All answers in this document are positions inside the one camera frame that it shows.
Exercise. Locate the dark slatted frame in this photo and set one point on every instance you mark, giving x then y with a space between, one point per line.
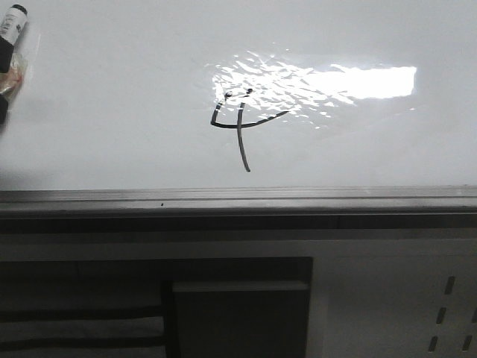
118 308

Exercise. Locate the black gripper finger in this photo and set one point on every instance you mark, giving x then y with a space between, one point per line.
4 105
6 53

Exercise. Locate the white perforated metal panel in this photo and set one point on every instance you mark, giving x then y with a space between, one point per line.
394 299

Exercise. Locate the white whiteboard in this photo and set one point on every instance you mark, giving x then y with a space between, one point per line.
209 94

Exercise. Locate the dark grey cabinet panel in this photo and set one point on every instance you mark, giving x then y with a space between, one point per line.
269 322

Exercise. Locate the grey metal whiteboard tray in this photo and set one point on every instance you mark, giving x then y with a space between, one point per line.
147 210

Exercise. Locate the taped whiteboard marker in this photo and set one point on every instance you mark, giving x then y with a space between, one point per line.
12 26

